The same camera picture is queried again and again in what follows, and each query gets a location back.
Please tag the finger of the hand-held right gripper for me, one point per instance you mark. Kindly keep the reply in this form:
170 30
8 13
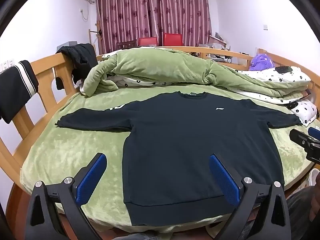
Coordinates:
298 137
314 132

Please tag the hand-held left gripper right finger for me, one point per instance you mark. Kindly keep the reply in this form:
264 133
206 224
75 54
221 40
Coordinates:
225 180

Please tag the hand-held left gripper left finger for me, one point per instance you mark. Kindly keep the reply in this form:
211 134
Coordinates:
92 177

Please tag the black sweatshirt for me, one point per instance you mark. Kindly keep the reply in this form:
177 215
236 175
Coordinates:
187 142

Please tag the white flower-print pillow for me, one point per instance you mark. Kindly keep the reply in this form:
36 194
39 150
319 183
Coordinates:
306 110

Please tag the person's jeans legs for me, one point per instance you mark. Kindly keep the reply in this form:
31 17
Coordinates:
298 212

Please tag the purple plush toy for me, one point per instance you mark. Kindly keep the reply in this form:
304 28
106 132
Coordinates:
261 61

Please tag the black white-striped garment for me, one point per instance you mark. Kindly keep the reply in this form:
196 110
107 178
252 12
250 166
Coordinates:
15 92

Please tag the pile of boxes and clutter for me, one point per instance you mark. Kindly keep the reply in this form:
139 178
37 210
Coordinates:
217 41

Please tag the green flower-lined quilt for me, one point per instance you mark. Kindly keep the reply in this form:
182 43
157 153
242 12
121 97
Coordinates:
162 65

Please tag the dark wooden chair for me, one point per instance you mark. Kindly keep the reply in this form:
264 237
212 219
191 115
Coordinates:
126 44

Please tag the wooden coat rack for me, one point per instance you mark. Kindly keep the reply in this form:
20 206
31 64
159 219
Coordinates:
93 32

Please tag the red chair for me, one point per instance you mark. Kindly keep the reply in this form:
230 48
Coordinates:
148 41
172 39

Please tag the maroon flower curtain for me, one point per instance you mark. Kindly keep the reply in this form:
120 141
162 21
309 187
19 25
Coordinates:
150 12

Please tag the black clothes on bed frame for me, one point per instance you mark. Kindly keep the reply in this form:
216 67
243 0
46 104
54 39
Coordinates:
80 55

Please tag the wooden bed frame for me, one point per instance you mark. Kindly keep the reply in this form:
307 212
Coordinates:
47 60

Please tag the white wall sockets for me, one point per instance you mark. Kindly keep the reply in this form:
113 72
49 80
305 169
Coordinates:
7 65

